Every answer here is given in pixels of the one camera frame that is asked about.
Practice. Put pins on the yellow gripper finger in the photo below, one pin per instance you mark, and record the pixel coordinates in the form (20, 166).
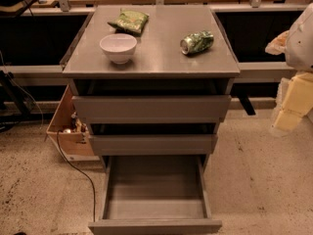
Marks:
(278, 45)
(294, 101)

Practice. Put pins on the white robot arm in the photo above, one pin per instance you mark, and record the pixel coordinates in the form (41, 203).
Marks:
(299, 48)

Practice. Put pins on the grey drawer cabinet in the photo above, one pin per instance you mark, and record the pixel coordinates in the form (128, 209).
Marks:
(158, 67)

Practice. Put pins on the grey top drawer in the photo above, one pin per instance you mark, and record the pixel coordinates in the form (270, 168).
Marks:
(151, 109)

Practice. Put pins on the open grey bottom drawer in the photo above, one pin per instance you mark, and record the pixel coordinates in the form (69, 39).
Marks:
(155, 195)

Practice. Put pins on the grey middle drawer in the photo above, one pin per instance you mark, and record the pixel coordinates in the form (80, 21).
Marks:
(133, 145)

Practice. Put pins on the green chip bag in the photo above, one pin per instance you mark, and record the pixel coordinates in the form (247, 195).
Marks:
(130, 21)

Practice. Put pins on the white ceramic bowl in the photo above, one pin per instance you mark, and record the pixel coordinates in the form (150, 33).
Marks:
(119, 48)

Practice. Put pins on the wooden box with clutter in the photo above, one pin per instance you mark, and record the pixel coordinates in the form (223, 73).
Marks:
(64, 134)

